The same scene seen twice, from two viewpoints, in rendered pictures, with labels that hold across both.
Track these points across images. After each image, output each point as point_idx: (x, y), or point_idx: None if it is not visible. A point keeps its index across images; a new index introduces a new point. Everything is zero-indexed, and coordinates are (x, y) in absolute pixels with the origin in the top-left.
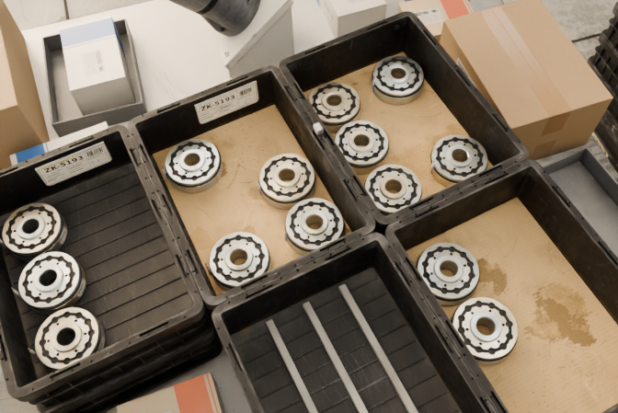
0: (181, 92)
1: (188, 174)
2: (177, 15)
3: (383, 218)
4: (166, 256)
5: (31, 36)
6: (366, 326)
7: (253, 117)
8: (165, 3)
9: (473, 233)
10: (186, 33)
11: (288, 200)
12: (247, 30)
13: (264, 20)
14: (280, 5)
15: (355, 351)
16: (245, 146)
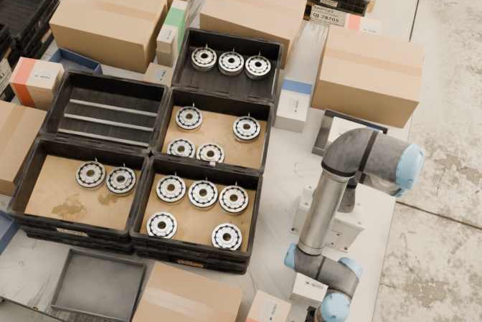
0: (316, 173)
1: (240, 122)
2: (375, 202)
3: (153, 158)
4: None
5: (402, 132)
6: (129, 142)
7: (256, 168)
8: (389, 202)
9: (128, 208)
10: (357, 199)
11: (199, 148)
12: (309, 194)
13: (303, 197)
14: (301, 201)
15: (125, 135)
16: (242, 155)
